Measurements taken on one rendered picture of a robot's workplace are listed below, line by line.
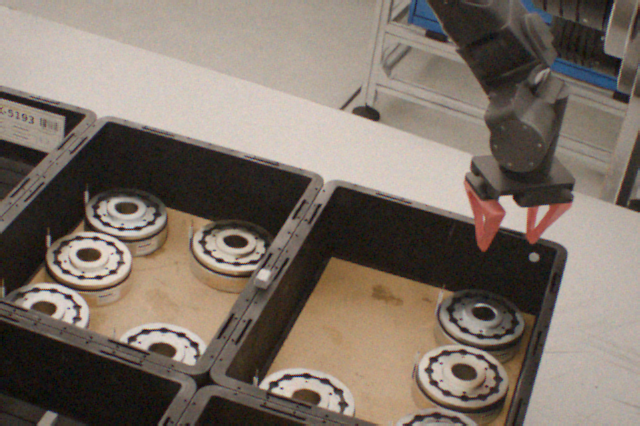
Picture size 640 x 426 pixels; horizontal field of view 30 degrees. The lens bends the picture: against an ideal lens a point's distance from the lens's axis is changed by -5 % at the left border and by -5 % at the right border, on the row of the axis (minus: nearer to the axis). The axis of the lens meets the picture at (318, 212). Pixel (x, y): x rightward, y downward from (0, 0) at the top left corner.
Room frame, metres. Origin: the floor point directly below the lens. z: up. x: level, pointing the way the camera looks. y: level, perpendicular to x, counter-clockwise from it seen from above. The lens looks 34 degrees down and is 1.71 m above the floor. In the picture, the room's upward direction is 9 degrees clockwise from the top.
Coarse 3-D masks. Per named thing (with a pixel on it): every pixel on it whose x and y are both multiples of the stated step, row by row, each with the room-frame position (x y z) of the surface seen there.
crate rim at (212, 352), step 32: (96, 128) 1.27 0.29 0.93; (128, 128) 1.29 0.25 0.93; (64, 160) 1.19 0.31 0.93; (256, 160) 1.25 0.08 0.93; (32, 192) 1.11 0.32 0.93; (0, 224) 1.04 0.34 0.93; (288, 224) 1.13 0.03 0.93; (256, 288) 1.01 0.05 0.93; (32, 320) 0.90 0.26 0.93; (224, 320) 0.95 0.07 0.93; (128, 352) 0.87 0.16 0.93
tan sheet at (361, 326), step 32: (320, 288) 1.16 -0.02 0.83; (352, 288) 1.17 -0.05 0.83; (384, 288) 1.18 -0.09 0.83; (416, 288) 1.19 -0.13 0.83; (320, 320) 1.10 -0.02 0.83; (352, 320) 1.11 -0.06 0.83; (384, 320) 1.12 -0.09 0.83; (416, 320) 1.13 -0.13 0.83; (288, 352) 1.03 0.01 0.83; (320, 352) 1.04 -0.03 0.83; (352, 352) 1.05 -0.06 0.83; (384, 352) 1.06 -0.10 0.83; (416, 352) 1.07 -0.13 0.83; (352, 384) 1.00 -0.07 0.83; (384, 384) 1.00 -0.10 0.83; (512, 384) 1.03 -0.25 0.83; (384, 416) 0.95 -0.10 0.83
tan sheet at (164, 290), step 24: (168, 216) 1.25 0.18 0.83; (192, 216) 1.26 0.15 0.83; (168, 240) 1.20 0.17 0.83; (144, 264) 1.15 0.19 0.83; (168, 264) 1.16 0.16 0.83; (144, 288) 1.10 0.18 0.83; (168, 288) 1.11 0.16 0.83; (192, 288) 1.12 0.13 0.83; (96, 312) 1.04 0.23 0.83; (120, 312) 1.05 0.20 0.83; (144, 312) 1.06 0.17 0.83; (168, 312) 1.07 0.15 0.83; (192, 312) 1.07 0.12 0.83; (216, 312) 1.08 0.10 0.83; (120, 336) 1.01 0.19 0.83
